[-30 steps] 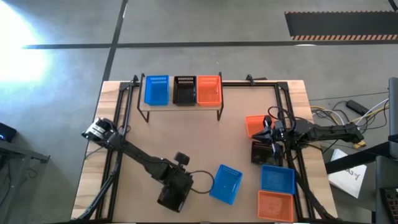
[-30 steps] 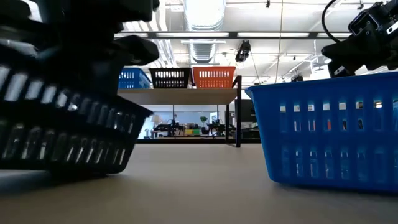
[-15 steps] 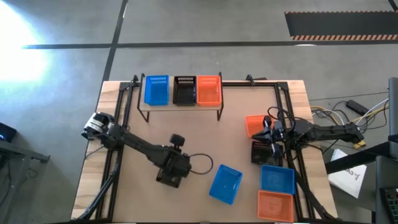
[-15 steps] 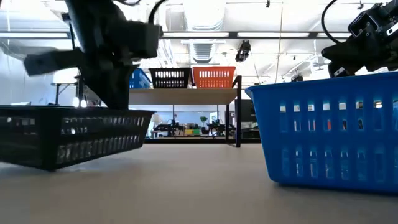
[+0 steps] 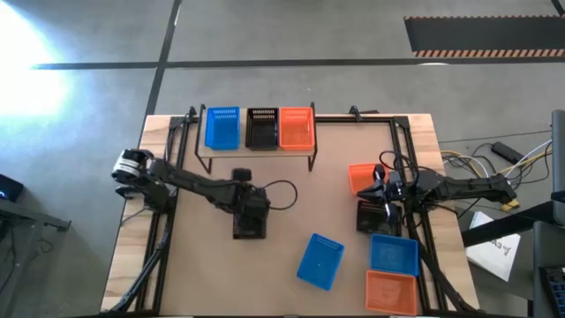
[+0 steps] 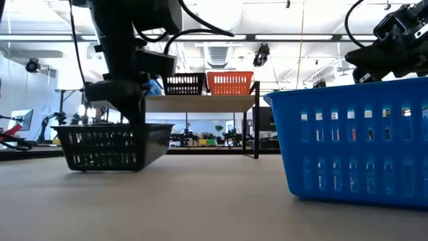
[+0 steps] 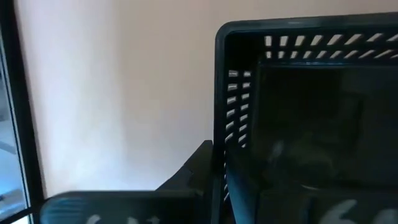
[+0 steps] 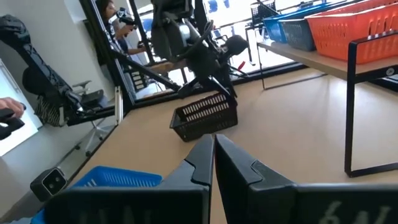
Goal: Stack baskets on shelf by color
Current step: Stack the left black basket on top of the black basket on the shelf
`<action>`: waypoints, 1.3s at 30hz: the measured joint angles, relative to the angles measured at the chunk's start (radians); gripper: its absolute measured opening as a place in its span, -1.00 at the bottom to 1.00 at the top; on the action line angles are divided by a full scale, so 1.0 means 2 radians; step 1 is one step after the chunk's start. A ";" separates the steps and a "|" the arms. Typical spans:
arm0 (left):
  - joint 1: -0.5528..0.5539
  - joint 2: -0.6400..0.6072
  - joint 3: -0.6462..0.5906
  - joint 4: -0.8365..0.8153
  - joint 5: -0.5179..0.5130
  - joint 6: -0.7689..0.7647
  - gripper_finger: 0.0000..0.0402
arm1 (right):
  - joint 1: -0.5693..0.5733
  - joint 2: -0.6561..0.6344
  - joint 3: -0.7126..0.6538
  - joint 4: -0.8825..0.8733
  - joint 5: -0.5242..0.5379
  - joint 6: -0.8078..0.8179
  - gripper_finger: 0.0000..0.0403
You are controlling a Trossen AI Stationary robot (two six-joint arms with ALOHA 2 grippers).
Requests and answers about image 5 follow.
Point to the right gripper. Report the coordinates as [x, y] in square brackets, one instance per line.
[393, 192]

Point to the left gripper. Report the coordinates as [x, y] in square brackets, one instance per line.
[251, 203]

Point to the orange plastic basket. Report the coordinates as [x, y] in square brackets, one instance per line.
[296, 132]
[359, 176]
[390, 293]

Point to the black plastic basket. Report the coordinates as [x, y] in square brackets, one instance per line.
[262, 132]
[249, 230]
[371, 221]

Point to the blue plastic basket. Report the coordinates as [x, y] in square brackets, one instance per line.
[320, 265]
[393, 256]
[223, 132]

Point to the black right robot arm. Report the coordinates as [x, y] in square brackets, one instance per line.
[463, 187]

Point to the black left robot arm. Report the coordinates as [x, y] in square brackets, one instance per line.
[190, 181]

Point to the black clamp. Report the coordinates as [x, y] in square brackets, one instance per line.
[190, 113]
[354, 112]

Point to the white paper sheet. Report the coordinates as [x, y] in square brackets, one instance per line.
[490, 256]

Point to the yellow plug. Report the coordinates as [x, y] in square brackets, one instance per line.
[510, 205]

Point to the black support beam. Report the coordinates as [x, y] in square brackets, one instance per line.
[507, 225]

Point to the black desk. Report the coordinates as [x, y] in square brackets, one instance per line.
[547, 238]

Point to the black hazard-striped floor mat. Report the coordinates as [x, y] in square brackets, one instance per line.
[485, 35]

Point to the black keyboard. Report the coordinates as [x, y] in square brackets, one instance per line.
[555, 291]

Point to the dark metal stand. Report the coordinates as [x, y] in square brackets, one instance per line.
[26, 221]

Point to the black device with blue light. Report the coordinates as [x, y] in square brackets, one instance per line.
[9, 187]

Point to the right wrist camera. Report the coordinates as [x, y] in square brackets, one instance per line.
[395, 176]

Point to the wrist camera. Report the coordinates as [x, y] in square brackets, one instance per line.
[395, 176]
[242, 175]

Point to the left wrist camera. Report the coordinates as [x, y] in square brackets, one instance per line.
[242, 175]

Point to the wooden shelf with black frame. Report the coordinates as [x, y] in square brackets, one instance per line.
[260, 153]

